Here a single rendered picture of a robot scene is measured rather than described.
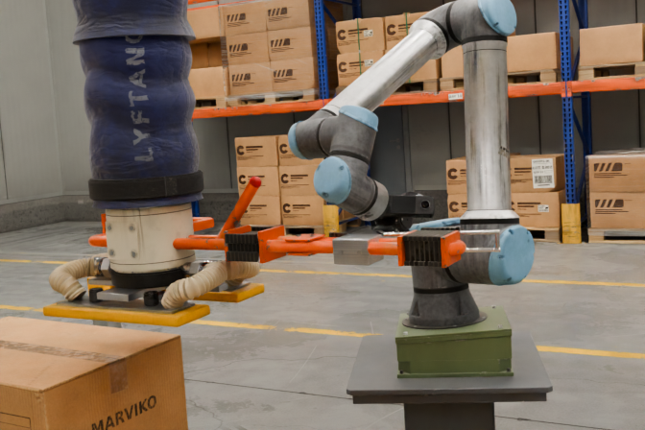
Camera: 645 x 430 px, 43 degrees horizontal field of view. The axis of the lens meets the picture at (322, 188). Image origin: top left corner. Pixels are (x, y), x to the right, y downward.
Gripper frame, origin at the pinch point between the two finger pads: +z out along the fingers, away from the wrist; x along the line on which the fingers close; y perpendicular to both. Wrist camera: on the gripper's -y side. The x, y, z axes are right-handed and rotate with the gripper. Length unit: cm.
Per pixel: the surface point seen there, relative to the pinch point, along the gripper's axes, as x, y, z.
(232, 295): 26, 16, -47
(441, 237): 24, -34, -51
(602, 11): -483, 164, 613
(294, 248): 22, -6, -54
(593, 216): -233, 180, 588
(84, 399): 47, 43, -58
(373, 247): 24, -21, -51
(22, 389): 47, 47, -70
